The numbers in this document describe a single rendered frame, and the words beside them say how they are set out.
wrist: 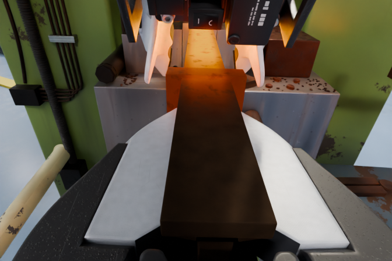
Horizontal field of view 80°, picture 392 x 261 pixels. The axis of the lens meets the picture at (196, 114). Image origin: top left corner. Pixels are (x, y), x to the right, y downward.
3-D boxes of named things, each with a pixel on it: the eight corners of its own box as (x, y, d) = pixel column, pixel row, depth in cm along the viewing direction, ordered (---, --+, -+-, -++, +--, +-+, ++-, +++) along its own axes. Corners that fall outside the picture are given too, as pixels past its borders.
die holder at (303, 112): (279, 253, 59) (341, 94, 36) (127, 250, 59) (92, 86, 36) (242, 127, 107) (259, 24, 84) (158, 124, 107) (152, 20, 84)
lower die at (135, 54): (241, 76, 41) (248, 25, 37) (126, 72, 41) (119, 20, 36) (220, 27, 77) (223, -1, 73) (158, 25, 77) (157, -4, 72)
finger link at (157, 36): (124, 112, 19) (129, 18, 11) (135, 57, 22) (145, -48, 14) (163, 118, 20) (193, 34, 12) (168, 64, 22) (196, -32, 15)
